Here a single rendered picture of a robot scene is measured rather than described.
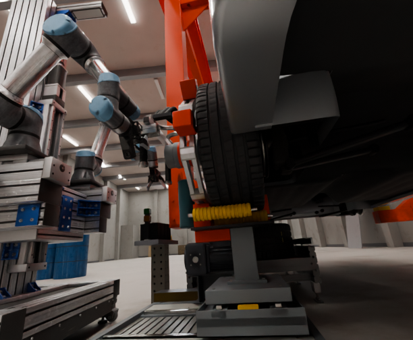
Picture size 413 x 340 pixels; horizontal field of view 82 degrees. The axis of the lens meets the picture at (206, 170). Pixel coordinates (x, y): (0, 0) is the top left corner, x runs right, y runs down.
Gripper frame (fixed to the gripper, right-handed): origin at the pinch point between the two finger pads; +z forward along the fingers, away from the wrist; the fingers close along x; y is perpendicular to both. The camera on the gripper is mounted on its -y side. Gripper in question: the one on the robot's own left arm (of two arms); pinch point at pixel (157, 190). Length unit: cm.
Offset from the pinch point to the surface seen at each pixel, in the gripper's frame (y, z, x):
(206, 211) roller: 83, -11, 46
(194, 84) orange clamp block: 62, -65, 44
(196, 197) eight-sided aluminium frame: 77, -15, 42
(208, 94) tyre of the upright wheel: 75, -58, 51
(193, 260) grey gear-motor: 58, 27, 34
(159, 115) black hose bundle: 67, -53, 27
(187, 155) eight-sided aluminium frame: 83, -35, 41
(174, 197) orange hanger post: 19.2, 1.2, 17.8
